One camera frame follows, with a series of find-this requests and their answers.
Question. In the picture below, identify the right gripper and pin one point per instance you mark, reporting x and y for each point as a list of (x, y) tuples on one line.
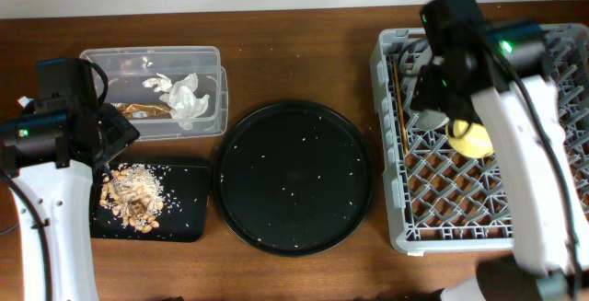
[(426, 94)]

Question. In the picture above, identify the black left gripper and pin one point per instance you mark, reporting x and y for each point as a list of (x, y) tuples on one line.
[(121, 132)]

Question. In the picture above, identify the gold snack wrapper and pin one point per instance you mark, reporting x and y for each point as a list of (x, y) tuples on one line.
[(141, 111)]

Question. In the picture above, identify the wooden chopstick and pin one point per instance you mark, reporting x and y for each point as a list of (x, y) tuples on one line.
[(403, 112), (399, 103)]

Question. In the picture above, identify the yellow plastic bowl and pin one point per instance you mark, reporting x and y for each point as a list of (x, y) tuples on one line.
[(469, 139)]

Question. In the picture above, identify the peanut and rice scraps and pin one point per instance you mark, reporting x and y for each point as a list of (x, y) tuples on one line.
[(135, 194)]

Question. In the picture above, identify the large white tissue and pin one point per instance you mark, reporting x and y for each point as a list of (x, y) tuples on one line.
[(180, 97)]

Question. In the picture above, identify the grey round plate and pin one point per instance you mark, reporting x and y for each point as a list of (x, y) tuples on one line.
[(414, 55)]

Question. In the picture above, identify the small white tissue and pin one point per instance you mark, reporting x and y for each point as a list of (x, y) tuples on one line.
[(157, 83)]

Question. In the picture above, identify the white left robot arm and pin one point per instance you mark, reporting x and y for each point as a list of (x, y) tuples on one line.
[(49, 161)]

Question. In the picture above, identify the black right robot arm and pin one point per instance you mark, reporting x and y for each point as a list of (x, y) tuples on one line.
[(498, 76)]

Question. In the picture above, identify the clear plastic waste bin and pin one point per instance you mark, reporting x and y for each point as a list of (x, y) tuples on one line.
[(127, 68)]

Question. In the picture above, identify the grey dishwasher rack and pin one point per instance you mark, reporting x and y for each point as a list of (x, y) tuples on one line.
[(440, 201)]

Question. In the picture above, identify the black rectangular tray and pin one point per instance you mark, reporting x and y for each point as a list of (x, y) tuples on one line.
[(186, 183)]

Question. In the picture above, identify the round black tray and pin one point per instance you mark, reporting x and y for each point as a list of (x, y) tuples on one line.
[(293, 178)]

